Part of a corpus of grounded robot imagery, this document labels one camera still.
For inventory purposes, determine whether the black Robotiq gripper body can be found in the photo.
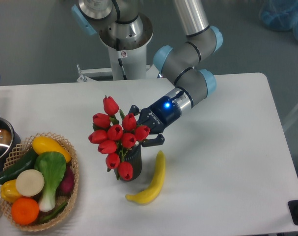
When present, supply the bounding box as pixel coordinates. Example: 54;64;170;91
137;96;181;134

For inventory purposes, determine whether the red tulip bouquet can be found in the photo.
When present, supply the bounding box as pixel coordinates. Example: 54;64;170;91
88;96;150;181

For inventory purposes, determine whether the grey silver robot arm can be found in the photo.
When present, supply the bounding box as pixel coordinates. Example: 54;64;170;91
71;0;223;147

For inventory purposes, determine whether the dark grey ribbed vase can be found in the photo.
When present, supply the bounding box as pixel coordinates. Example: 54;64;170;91
124;145;142;181

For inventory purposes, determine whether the yellow banana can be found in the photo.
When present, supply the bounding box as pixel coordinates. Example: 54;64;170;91
125;150;166;205

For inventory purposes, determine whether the yellow squash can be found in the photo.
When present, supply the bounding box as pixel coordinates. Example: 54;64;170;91
32;136;71;163

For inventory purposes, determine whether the green bok choy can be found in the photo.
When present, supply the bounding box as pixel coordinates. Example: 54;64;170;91
34;151;66;212

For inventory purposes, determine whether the purple sweet potato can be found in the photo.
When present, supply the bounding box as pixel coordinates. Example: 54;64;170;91
59;166;75;193

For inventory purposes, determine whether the dark green cucumber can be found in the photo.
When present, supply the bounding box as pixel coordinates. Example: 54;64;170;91
0;147;38;185

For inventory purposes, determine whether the green chili pepper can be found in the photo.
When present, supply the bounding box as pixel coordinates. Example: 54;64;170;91
37;202;68;224

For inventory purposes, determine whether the woven wicker basket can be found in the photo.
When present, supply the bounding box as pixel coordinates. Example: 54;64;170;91
1;132;79;232

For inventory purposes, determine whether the white round radish slice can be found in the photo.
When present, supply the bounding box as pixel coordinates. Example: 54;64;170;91
16;169;45;197

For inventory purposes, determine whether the orange fruit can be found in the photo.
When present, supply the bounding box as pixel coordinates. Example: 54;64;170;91
11;198;39;225

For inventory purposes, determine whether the yellow bell pepper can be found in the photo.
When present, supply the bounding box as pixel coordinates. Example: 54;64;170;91
0;179;23;203

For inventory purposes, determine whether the blue plastic bag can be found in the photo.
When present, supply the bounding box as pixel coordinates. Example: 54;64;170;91
259;0;298;42

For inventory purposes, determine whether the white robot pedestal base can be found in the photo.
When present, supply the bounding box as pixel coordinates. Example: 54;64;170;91
77;24;161;82

